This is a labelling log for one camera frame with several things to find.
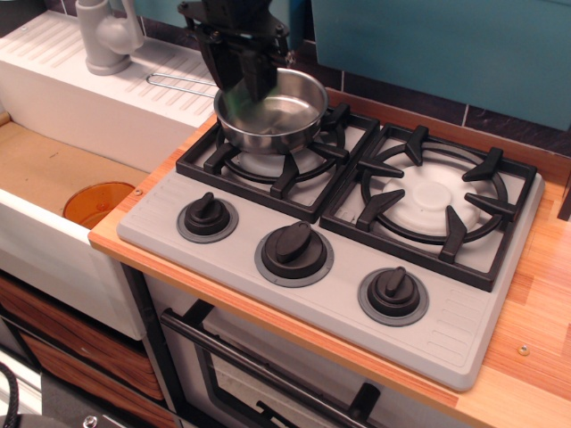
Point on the teal wall cabinet left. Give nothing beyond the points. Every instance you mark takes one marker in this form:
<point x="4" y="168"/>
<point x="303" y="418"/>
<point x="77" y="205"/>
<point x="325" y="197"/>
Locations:
<point x="163" y="21"/>

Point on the black left burner grate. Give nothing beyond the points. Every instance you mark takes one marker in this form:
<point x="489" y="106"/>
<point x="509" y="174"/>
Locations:
<point x="300" y="184"/>

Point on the black oven door handle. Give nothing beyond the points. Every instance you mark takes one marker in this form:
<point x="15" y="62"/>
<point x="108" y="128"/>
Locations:
<point x="264" y="381"/>

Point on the grey toy faucet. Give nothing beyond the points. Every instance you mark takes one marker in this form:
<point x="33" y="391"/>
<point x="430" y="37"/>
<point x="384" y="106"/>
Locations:
<point x="108" y="40"/>

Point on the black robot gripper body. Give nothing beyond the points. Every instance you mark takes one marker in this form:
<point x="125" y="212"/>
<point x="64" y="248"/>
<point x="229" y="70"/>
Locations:
<point x="215" y="20"/>

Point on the wooden drawer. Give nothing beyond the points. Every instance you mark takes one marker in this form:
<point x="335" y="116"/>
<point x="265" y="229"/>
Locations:
<point x="129" y="405"/>
<point x="87" y="340"/>

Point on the black right burner grate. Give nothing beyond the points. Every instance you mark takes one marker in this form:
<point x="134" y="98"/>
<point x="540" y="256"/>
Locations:
<point x="439" y="205"/>

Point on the black left stove knob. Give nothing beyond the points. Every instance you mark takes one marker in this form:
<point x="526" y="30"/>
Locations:
<point x="208" y="219"/>

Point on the green toy pickle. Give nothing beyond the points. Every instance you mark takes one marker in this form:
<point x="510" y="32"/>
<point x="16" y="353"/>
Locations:
<point x="240" y="105"/>

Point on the grey toy stove top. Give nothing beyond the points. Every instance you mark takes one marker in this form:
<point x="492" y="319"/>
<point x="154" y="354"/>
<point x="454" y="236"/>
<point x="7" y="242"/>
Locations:
<point x="447" y="344"/>

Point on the black stove knob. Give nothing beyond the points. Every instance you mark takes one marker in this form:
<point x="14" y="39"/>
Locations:
<point x="294" y="256"/>
<point x="208" y="219"/>
<point x="393" y="297"/>

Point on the orange plastic sink drain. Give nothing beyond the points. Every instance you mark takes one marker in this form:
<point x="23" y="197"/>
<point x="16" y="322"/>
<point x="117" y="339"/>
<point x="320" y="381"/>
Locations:
<point x="90" y="205"/>

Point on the lower wooden drawer front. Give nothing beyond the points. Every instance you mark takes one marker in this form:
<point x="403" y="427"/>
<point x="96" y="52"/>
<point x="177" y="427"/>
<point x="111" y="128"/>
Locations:
<point x="129" y="405"/>

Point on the black middle stove knob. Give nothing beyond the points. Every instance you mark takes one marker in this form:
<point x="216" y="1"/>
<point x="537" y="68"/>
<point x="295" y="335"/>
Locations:
<point x="294" y="256"/>

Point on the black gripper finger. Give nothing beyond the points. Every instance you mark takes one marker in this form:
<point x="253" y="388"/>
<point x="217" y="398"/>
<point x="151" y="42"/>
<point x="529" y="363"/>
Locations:
<point x="259" y="71"/>
<point x="223" y="65"/>

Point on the black right stove knob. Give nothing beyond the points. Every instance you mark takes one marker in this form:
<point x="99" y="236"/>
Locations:
<point x="393" y="297"/>

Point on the black burner grate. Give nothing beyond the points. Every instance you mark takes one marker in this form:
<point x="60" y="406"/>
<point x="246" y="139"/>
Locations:
<point x="439" y="205"/>
<point x="300" y="184"/>

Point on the upper wooden drawer front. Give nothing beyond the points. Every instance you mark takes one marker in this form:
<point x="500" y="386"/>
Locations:
<point x="87" y="340"/>

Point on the toy oven door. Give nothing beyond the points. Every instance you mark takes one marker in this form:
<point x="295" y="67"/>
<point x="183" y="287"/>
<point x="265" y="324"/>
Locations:
<point x="392" y="410"/>

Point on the small stainless steel pan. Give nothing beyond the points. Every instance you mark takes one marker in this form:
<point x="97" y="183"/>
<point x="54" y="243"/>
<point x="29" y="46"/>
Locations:
<point x="292" y="121"/>

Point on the white toy sink unit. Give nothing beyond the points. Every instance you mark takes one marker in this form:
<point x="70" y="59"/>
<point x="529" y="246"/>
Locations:
<point x="63" y="129"/>

